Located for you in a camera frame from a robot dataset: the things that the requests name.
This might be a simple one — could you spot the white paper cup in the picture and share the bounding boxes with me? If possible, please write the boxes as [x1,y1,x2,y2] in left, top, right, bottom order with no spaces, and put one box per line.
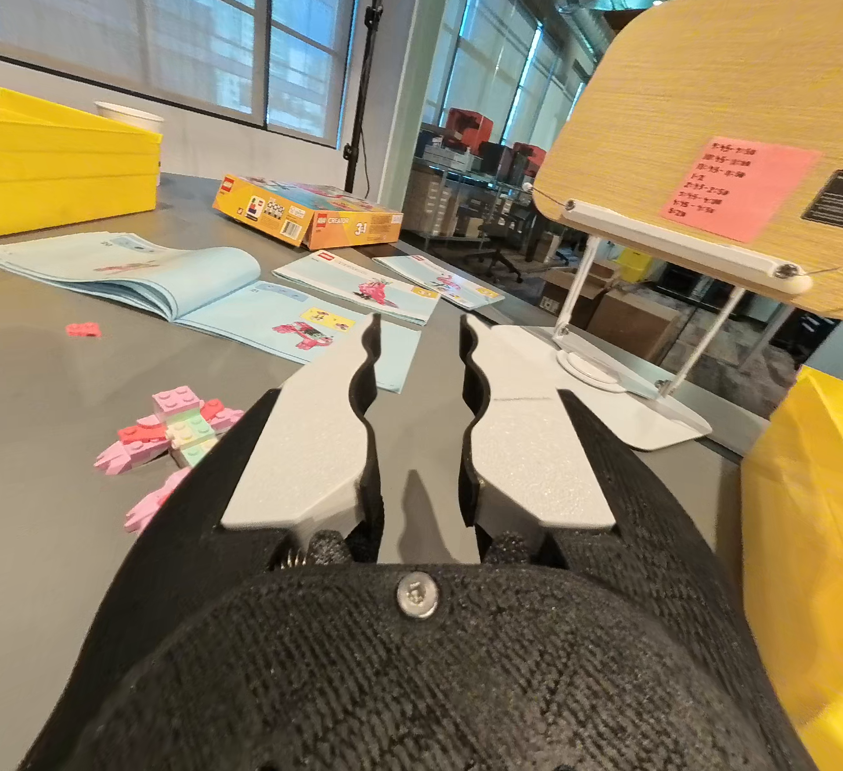
[94,101,166,136]

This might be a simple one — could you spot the black label sticker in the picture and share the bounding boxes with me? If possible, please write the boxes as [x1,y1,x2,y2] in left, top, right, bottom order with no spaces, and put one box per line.
[800,168,843,228]

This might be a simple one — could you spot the stacked yellow plastic bins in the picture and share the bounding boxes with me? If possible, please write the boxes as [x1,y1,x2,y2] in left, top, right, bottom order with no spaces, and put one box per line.
[0,87,163,237]

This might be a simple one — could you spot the black light stand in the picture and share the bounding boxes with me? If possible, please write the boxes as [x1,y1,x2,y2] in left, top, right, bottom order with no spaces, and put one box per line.
[342,0,396,192]

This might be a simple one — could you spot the light blue instruction booklet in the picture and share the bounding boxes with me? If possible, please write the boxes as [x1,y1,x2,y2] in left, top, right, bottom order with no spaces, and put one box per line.
[272,251,441,326]
[372,254,507,311]
[0,232,422,394]

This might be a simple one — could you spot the metal shelf rack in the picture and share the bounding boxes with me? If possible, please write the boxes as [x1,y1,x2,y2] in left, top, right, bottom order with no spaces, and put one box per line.
[402,126,548,258]

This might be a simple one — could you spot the pastel toy brick assembly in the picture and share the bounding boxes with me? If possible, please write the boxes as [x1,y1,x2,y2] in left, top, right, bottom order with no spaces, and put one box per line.
[165,405,221,469]

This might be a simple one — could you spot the pink toy brick model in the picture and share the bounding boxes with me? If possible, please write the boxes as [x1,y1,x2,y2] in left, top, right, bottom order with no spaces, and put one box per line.
[94,385,246,535]

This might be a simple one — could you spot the large framed window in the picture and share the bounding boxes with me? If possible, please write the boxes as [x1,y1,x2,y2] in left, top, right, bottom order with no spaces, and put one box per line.
[0,0,366,146]

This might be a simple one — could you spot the grey desk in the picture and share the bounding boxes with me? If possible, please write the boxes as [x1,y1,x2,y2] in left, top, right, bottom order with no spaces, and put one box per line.
[0,172,745,771]

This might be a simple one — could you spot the small pink square brick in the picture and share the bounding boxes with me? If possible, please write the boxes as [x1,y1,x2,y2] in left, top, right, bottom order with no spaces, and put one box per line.
[153,385,204,416]

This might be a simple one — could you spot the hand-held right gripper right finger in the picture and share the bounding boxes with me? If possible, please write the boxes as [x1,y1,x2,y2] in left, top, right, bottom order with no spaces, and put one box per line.
[459,313,618,551]

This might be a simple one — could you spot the black office chair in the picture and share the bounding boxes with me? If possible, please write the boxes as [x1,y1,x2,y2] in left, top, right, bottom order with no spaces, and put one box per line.
[461,211,524,285]

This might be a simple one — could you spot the closed light blue instruction booklet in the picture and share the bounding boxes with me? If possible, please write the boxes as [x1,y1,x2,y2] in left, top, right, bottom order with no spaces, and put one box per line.
[372,254,507,311]
[272,251,441,326]

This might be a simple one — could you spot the pink sticky note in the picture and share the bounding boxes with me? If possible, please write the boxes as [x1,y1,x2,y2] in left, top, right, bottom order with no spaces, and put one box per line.
[660,137,823,244]

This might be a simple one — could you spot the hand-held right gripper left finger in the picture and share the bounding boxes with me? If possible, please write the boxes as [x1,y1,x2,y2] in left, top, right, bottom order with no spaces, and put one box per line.
[220,313,385,564]

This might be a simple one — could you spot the wooden book stand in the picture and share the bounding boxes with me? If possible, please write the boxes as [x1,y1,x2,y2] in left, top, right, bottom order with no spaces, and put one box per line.
[484,0,843,452]

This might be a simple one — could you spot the brown cardboard box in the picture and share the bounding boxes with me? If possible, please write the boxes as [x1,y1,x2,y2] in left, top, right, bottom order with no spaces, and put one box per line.
[540,267,613,324]
[586,289,682,364]

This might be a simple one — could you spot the orange toy brick box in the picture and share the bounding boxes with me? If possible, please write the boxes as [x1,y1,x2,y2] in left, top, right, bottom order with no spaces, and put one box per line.
[212,175,404,250]

